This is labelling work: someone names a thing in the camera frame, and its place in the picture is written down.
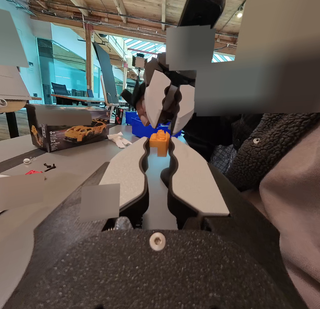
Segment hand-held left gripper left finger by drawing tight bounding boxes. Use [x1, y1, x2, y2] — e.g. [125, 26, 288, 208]
[99, 136, 150, 218]

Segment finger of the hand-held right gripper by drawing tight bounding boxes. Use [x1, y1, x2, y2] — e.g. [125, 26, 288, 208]
[144, 70, 175, 129]
[171, 85, 196, 139]

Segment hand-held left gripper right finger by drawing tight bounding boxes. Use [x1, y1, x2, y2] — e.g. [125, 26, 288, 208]
[160, 137, 230, 218]

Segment orange toy brick assembly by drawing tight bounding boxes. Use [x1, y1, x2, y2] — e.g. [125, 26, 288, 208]
[149, 129, 171, 157]

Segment grey desk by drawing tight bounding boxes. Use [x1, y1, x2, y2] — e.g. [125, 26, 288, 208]
[0, 126, 213, 293]

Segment long background desk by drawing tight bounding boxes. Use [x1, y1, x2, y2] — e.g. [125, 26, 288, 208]
[51, 93, 107, 107]

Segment person's right hand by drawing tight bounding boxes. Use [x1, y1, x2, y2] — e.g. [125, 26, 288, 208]
[136, 99, 152, 127]

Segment video light panel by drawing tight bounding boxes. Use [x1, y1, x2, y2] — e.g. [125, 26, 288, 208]
[132, 53, 148, 70]

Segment blue plastic bin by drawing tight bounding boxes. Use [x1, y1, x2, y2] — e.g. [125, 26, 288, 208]
[125, 111, 139, 126]
[130, 116, 183, 139]

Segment white crumpled paper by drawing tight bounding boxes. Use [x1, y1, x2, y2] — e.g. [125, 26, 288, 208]
[107, 131, 132, 148]

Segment grey quilted fabric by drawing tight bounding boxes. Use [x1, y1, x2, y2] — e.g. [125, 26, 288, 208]
[210, 144, 238, 175]

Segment small dark toy set box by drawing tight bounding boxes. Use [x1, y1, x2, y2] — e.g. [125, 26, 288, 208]
[114, 106, 130, 125]

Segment black leaning panel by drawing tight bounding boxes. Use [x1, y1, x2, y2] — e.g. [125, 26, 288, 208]
[92, 41, 120, 107]

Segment toy car set box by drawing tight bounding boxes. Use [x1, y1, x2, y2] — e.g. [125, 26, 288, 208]
[26, 103, 111, 154]

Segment black fleece-lined jacket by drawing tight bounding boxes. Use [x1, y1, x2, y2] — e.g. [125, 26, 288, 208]
[225, 113, 320, 192]

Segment black office chair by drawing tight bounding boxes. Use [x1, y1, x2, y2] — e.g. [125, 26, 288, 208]
[51, 82, 72, 97]

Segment pink hoodie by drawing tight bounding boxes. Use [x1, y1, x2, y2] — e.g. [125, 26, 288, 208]
[246, 123, 320, 309]

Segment wooden side table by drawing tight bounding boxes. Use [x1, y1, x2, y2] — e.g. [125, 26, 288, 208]
[0, 96, 42, 139]

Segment white document holder stand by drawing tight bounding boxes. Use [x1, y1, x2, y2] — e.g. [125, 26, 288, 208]
[0, 64, 32, 112]

